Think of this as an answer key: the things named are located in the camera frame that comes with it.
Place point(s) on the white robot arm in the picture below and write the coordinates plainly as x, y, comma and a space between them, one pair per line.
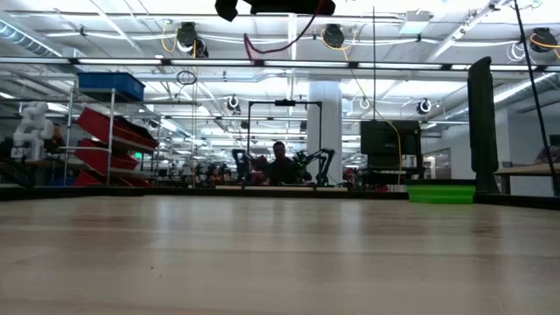
32, 131

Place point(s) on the black background robot arm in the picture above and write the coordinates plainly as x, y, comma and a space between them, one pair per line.
324, 164
240, 164

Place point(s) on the red bin cart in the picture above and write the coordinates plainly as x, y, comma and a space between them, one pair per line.
110, 144

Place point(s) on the green plastic tray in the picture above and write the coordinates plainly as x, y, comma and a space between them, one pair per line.
437, 196

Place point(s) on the white pillar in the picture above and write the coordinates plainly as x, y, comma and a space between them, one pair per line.
324, 127

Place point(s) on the blue storage bin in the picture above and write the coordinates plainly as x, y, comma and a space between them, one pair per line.
111, 85

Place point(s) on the red storage bin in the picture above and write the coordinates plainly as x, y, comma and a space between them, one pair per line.
100, 124
98, 157
85, 180

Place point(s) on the wooden top desk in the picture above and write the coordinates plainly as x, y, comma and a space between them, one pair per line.
525, 170

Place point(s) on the black robot station frame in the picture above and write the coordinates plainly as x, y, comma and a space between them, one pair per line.
284, 102

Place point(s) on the black cabinet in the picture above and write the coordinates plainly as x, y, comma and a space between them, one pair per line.
380, 144

